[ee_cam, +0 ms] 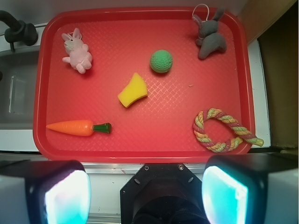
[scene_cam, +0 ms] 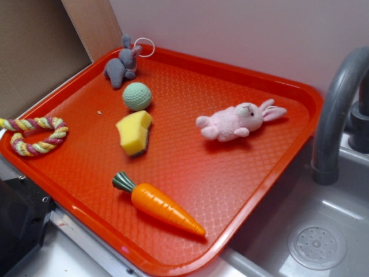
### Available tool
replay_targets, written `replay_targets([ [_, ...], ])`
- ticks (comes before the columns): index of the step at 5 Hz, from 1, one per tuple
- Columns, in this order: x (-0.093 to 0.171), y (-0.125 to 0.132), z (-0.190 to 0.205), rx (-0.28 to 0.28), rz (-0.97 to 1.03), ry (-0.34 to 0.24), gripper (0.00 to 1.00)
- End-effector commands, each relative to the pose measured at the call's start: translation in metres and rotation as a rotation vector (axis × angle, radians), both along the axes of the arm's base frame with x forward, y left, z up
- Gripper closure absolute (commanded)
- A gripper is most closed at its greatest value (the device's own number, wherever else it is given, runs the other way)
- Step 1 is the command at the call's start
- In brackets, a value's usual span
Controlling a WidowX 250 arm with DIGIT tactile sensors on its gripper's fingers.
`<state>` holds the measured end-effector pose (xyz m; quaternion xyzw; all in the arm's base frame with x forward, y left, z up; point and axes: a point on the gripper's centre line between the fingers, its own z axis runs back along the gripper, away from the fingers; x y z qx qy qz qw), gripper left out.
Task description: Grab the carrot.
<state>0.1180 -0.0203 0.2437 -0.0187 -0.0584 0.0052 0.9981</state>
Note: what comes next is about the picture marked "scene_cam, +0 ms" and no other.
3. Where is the yellow sponge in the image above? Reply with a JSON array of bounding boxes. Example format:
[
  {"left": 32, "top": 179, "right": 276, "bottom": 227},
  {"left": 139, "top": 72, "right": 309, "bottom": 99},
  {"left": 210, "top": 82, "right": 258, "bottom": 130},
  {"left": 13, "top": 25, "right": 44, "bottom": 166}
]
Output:
[{"left": 115, "top": 110, "right": 153, "bottom": 156}]

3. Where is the grey toy sink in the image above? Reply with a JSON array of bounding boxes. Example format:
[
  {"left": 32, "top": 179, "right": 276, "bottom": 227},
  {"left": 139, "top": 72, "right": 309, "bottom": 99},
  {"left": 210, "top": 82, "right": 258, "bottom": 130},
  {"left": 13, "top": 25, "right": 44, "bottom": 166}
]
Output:
[{"left": 221, "top": 143, "right": 368, "bottom": 276}]

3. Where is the pink plush bunny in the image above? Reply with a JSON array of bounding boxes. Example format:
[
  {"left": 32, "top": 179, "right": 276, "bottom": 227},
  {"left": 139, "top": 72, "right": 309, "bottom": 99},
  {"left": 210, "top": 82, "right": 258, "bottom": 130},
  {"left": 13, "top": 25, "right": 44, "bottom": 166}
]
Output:
[{"left": 195, "top": 99, "right": 287, "bottom": 142}]

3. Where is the brown cardboard panel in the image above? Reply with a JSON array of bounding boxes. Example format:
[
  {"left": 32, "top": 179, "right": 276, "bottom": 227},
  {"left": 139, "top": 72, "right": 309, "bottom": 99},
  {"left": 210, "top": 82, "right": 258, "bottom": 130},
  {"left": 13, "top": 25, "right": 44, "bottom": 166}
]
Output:
[{"left": 1, "top": 1, "right": 91, "bottom": 119}]

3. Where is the multicolour rope toy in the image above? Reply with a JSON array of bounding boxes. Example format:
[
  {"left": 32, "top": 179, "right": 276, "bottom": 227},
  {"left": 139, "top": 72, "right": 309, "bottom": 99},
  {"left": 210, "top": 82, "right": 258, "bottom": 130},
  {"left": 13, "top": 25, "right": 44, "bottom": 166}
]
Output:
[{"left": 1, "top": 117, "right": 69, "bottom": 157}]

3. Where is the grey toy faucet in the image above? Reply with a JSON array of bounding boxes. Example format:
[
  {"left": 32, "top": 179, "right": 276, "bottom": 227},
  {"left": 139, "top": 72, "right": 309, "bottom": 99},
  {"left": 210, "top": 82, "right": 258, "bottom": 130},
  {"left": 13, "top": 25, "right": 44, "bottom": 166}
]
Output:
[{"left": 311, "top": 46, "right": 368, "bottom": 185}]

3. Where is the wooden board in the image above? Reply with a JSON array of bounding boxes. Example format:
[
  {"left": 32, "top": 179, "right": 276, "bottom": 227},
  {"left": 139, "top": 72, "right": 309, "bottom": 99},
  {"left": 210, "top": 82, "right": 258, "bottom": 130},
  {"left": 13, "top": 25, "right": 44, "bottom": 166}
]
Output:
[{"left": 62, "top": 0, "right": 122, "bottom": 62}]

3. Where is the orange plastic tray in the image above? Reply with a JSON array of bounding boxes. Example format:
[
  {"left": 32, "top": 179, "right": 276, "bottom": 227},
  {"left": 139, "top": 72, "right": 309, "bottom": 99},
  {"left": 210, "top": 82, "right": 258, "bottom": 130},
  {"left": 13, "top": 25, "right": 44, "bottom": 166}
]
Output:
[{"left": 1, "top": 48, "right": 323, "bottom": 276}]

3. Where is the grey plush bunny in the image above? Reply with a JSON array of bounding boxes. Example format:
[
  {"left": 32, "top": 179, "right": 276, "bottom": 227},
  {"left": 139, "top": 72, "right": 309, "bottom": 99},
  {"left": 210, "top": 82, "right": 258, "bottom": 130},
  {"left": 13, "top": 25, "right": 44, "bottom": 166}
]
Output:
[{"left": 103, "top": 34, "right": 156, "bottom": 89}]

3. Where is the orange toy carrot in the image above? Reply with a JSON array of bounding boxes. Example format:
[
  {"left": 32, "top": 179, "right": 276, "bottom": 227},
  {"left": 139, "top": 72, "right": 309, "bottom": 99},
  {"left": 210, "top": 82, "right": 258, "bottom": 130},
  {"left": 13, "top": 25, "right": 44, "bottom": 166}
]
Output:
[{"left": 112, "top": 171, "right": 206, "bottom": 237}]

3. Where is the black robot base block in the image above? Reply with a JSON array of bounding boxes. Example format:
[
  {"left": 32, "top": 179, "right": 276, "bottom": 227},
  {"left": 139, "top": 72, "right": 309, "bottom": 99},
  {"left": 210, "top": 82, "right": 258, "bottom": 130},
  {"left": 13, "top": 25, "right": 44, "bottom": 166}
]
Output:
[{"left": 1, "top": 176, "right": 54, "bottom": 276}]

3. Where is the green golf ball toy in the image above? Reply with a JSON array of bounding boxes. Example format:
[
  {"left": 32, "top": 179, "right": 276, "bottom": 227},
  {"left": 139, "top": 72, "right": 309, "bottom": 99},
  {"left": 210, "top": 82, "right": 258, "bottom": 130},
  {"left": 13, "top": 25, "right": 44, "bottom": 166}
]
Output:
[{"left": 122, "top": 83, "right": 152, "bottom": 111}]

